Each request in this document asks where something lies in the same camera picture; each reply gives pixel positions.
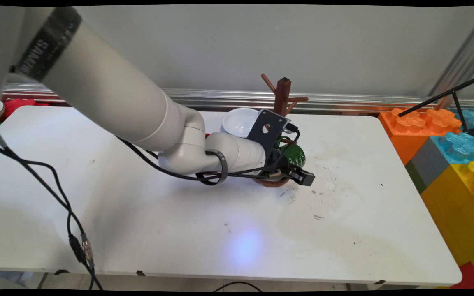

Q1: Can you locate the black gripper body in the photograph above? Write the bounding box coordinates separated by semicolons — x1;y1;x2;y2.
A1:
265;147;292;177

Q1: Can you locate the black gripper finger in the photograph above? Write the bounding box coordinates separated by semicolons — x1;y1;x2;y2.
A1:
288;165;316;187

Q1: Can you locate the green mug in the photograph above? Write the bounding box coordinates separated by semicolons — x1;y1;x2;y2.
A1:
275;137;306;173

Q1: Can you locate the light blue bowl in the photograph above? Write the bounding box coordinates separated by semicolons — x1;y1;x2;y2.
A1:
222;108;263;139

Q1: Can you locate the wooden mug tree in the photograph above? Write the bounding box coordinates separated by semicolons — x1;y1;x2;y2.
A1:
253;73;309;188

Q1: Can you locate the orange giant toy brick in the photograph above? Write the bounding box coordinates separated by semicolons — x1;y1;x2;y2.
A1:
378;107;462;166

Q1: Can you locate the grey giant toy brick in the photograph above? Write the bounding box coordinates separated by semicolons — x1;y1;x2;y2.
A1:
404;137;451;194

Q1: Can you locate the yellow giant toy brick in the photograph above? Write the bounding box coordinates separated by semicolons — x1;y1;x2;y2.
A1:
420;160;474;289

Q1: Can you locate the blue giant toy brick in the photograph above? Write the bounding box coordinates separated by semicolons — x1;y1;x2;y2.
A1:
430;109;474;165

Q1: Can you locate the black tripod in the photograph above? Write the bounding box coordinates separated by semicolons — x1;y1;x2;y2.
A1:
397;72;474;139

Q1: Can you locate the red giant toy brick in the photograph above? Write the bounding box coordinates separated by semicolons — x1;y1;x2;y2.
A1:
450;261;474;291

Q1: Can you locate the red plush object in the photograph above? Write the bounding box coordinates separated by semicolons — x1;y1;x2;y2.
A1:
0;98;51;120

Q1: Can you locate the dark grey camera bracket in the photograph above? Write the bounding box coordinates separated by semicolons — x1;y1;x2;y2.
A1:
247;109;291;160

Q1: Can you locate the grey strap on arm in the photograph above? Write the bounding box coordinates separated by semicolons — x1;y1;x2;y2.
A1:
196;150;229;186

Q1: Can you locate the aluminium rail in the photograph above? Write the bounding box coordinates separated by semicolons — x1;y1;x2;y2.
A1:
2;84;474;112

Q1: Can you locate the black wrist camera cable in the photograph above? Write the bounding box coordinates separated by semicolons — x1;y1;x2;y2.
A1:
116;125;301;181

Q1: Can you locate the black looped cable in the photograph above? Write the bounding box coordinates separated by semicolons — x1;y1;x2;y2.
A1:
212;281;263;293

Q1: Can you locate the cable with silver connector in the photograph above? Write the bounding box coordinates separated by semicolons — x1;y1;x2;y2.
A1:
0;142;104;291

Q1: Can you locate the cable with black connector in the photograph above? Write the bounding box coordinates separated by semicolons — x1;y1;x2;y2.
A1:
0;142;98;291

